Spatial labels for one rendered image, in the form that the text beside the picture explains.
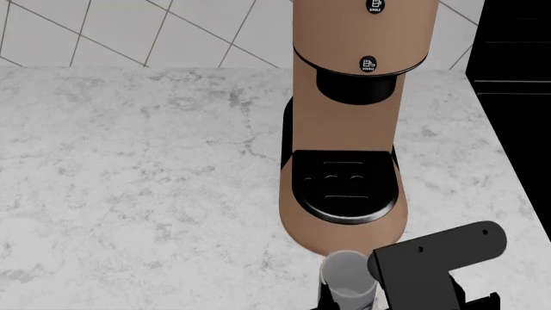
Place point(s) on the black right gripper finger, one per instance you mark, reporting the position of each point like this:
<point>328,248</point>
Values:
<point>331,298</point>

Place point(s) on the translucent grey mug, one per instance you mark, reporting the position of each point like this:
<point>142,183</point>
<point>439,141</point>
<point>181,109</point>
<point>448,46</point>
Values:
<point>346,268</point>

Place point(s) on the brown cylindrical coffee machine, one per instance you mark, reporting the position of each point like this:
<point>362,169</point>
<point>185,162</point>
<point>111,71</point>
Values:
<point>344,129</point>

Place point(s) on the black coffee dispenser nozzle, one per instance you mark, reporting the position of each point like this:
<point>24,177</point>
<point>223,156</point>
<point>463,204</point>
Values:
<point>356,87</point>

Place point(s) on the black round drip tray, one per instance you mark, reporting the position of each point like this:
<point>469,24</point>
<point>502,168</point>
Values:
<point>344,187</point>

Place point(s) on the black appliance at right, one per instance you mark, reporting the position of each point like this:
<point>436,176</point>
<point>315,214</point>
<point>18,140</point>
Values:
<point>516,97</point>

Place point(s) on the black double cup button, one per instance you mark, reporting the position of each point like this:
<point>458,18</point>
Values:
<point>368,64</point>

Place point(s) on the black single cup button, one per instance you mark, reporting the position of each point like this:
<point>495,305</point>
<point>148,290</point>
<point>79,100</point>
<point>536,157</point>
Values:
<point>375,5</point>

